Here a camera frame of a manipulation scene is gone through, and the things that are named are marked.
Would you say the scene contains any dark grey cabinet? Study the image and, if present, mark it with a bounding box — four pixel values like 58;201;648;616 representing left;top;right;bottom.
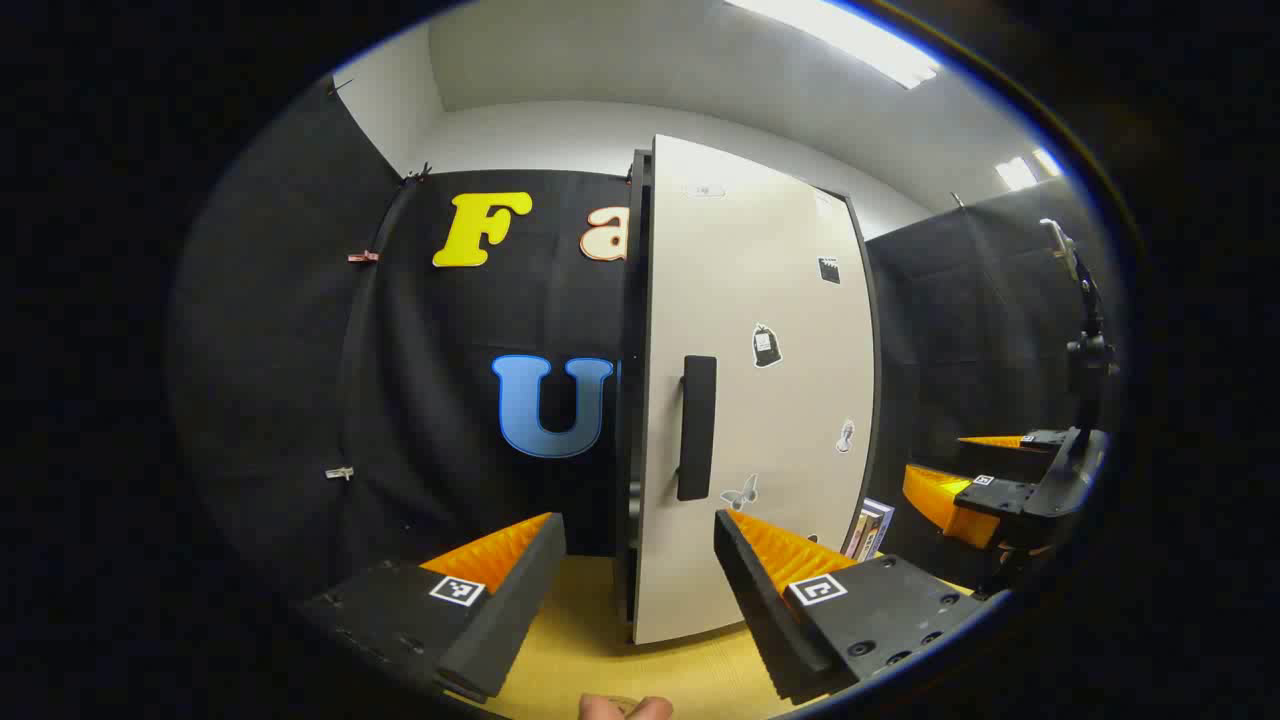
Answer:
615;135;883;646

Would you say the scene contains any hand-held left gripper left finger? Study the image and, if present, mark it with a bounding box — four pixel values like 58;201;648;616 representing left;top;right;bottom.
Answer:
300;512;567;703

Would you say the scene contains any black cabinet door handle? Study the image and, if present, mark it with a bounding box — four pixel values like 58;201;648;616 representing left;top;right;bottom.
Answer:
677;355;718;501

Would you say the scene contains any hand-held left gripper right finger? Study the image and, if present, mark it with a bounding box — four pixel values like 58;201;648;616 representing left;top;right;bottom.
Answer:
713;508;986;706

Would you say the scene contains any black backdrop cloth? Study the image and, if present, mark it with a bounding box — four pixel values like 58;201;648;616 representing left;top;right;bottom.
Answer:
170;75;1126;601

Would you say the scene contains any beige cabinet door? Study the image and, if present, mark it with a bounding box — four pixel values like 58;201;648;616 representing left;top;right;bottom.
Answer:
633;135;879;646

